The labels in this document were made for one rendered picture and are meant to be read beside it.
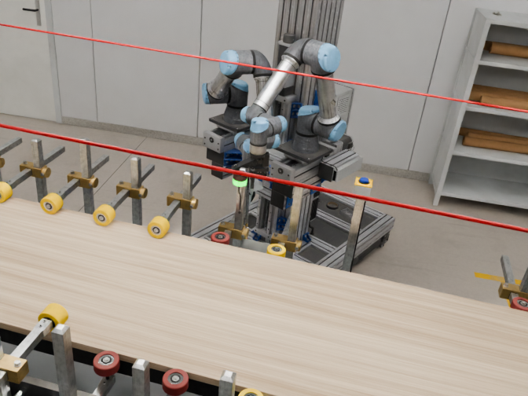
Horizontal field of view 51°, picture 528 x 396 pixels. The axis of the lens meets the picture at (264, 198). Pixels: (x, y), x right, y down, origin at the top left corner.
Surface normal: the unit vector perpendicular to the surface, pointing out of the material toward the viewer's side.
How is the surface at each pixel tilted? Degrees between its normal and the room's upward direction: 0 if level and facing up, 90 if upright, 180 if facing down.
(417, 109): 90
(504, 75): 90
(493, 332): 0
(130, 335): 0
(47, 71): 90
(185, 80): 90
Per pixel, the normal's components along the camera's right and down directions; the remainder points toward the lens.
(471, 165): -0.17, 0.47
